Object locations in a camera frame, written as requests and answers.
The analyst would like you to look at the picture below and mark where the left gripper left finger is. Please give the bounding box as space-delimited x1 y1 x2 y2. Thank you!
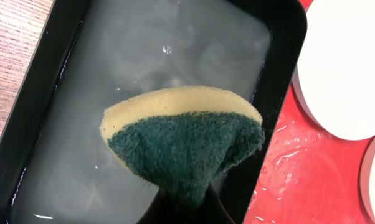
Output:
136 190 175 224

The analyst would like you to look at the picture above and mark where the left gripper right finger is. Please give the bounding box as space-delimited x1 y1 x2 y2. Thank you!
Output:
199 185 235 224

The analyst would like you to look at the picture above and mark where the green yellow sponge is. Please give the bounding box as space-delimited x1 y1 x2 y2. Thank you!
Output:
100 86 265 210

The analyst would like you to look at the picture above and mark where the red plastic tray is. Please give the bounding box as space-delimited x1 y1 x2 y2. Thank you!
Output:
242 0 375 224

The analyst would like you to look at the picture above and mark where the black water tray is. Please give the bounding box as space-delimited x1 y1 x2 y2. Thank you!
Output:
0 1 307 223

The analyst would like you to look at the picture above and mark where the light blue far plate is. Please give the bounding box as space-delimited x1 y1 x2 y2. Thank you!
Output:
297 0 375 141

